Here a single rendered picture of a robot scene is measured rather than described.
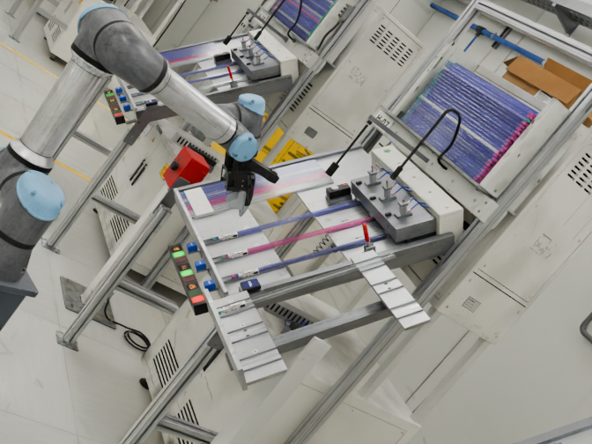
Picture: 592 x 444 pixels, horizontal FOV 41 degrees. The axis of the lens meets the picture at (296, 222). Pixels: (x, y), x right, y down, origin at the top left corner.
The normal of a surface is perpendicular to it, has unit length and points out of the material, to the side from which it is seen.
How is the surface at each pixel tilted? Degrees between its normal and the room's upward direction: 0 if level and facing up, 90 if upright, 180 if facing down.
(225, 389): 90
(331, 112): 90
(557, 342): 90
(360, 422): 90
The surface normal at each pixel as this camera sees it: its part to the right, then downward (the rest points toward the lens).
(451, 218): 0.34, 0.47
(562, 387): -0.70, -0.44
